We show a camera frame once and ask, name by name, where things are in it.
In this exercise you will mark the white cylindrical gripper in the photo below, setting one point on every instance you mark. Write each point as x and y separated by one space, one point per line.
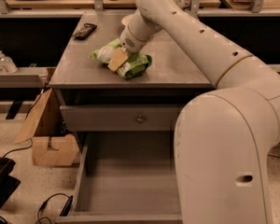
131 43

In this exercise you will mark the green rice chip bag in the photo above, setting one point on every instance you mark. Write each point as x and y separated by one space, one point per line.
135 66

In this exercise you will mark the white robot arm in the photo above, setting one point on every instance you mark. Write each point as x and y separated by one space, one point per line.
223 137

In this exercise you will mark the closed top grey drawer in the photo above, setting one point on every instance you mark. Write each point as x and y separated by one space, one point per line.
105 118

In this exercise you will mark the open middle grey drawer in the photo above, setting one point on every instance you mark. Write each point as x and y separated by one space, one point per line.
126 178

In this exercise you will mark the white ceramic bowl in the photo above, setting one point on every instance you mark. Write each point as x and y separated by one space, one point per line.
125 21

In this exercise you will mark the black remote control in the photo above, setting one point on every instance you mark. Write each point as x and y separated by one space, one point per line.
85 31

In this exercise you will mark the brown cardboard box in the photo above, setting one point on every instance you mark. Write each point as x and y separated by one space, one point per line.
43 126

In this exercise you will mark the clear sanitizer pump bottle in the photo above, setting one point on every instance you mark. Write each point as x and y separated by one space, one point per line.
7 64

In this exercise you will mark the black floor equipment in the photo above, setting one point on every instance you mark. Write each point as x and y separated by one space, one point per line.
8 183

